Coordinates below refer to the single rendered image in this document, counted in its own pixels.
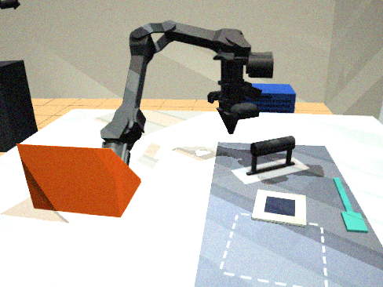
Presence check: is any teal trowel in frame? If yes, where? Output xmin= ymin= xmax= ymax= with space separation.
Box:
xmin=333 ymin=178 xmax=368 ymax=233

